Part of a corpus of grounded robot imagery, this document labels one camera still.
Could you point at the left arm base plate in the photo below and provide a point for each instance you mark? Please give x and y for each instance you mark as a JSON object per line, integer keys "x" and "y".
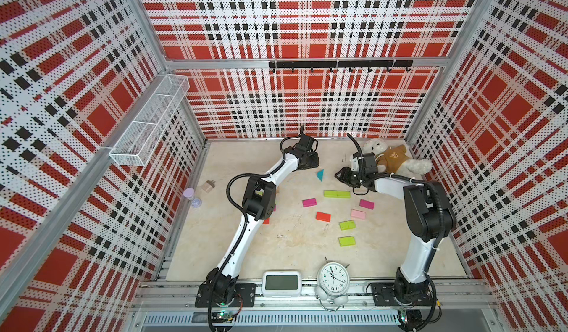
{"x": 240, "y": 294}

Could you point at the white digital display device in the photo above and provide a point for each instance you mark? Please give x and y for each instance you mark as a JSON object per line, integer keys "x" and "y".
{"x": 281, "y": 284}

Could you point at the white wire mesh basket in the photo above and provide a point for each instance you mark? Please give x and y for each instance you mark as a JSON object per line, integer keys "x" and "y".
{"x": 141, "y": 137}

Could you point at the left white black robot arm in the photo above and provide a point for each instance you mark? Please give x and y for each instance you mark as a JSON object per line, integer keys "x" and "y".
{"x": 258, "y": 204}

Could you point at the white analog alarm clock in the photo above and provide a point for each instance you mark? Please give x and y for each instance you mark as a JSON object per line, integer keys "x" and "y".
{"x": 333, "y": 284}

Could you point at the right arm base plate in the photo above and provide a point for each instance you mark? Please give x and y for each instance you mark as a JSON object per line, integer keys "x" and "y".
{"x": 383, "y": 295}

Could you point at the teal triangle block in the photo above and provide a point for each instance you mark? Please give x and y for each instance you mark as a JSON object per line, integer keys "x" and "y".
{"x": 320, "y": 175}

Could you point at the black hook rail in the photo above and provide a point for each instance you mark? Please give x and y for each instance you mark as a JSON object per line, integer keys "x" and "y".
{"x": 313, "y": 65}

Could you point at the green block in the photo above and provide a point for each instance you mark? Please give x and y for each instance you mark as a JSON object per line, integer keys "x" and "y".
{"x": 330, "y": 194}
{"x": 344, "y": 194}
{"x": 347, "y": 241}
{"x": 347, "y": 225}

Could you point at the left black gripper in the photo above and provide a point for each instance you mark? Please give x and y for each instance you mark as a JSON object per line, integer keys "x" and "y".
{"x": 315, "y": 162}

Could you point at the pink block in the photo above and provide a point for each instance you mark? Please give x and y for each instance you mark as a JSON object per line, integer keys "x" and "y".
{"x": 358, "y": 214}

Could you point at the small brown white object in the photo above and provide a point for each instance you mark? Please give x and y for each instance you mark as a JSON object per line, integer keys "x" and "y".
{"x": 208, "y": 186}

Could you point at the white teddy bear brown shirt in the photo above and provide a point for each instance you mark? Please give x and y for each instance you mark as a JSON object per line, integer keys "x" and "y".
{"x": 396, "y": 159}

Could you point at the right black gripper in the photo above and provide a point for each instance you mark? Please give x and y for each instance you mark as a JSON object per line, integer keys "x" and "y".
{"x": 343, "y": 177}

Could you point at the red block centre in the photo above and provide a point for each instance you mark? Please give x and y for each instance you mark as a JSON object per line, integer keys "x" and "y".
{"x": 324, "y": 217}

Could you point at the magenta block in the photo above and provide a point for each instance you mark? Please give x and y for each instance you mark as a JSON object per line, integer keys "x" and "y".
{"x": 309, "y": 202}
{"x": 366, "y": 204}

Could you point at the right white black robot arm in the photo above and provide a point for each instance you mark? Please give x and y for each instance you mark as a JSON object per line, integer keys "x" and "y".
{"x": 429, "y": 216}

